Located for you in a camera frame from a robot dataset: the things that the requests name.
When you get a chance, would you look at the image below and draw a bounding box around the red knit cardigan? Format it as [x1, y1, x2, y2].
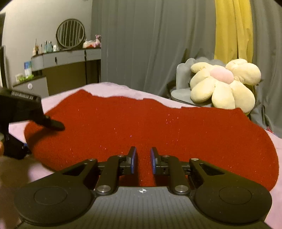
[24, 90, 279, 190]

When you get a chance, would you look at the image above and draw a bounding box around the pink plush bedspread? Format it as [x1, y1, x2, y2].
[1, 83, 281, 228]

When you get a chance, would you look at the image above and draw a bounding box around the grey low cabinet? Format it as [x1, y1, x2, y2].
[13, 76, 49, 98]

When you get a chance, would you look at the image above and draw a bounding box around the blue white box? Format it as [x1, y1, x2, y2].
[24, 61, 32, 77]

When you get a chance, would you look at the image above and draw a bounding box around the grey dressing table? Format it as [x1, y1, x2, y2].
[31, 48, 101, 95]

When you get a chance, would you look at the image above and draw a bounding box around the grey shell chair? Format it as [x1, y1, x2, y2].
[170, 56, 257, 108]

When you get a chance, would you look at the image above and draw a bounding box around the round black framed mirror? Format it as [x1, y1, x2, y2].
[56, 19, 85, 49]

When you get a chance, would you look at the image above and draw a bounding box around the cream flower plush cushion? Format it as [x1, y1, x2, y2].
[190, 59, 261, 114]

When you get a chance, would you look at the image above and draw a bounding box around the pink plush toy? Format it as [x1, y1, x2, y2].
[94, 34, 102, 48]

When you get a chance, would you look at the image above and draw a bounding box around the grey curtain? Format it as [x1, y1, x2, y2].
[91, 1, 281, 136]

